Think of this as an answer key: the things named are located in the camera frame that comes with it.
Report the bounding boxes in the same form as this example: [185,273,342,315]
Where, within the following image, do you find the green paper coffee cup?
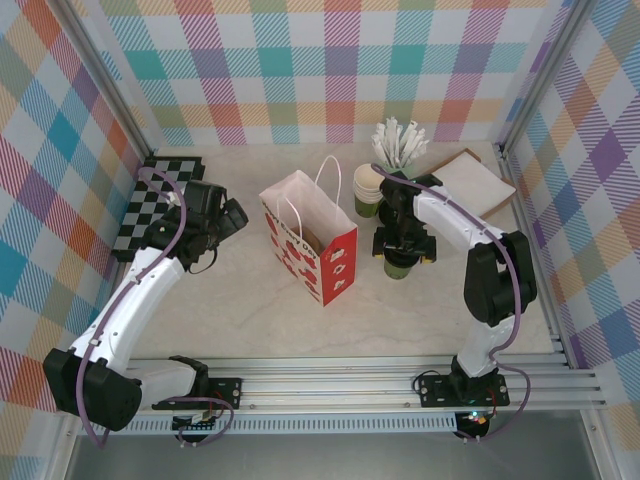
[383,257,416,281]

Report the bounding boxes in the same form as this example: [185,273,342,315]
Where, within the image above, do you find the red white paper gift bag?
[258,155,359,307]

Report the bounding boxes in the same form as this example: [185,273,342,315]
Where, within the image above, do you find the stack of green paper cups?
[353,164,386,219]

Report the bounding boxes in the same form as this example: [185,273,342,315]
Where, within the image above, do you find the black grey chessboard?
[110,155,206,265]

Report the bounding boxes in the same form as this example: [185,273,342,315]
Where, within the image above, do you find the white paper wrapped straw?
[399,120,417,167]
[370,130,391,165]
[403,127,426,167]
[385,118,401,166]
[405,138,431,168]
[374,122,395,165]

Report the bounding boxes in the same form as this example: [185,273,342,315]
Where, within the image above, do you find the white napkins on tray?
[417,148,517,220]

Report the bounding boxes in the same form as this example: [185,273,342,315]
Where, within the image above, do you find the stack of white napkins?
[430,151,514,215]

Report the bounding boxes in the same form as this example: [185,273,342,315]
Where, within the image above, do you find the small electronics board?
[457,409,491,437]
[171,412,225,434]

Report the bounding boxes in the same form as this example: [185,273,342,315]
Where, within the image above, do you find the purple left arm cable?
[78,167,235,449]

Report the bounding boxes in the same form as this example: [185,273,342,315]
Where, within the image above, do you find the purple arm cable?
[78,167,235,449]
[370,163,532,444]

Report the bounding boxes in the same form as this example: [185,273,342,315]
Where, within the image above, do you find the aluminium side rail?
[497,144,576,369]

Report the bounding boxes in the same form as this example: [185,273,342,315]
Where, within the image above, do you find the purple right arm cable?
[370,163,532,444]

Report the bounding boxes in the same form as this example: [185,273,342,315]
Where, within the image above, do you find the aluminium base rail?
[54,354,607,415]

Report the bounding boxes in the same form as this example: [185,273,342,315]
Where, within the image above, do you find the aluminium frame post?
[497,0,601,156]
[58,0,154,157]

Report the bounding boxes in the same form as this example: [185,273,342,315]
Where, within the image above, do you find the white slotted cable duct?
[78,418,459,435]

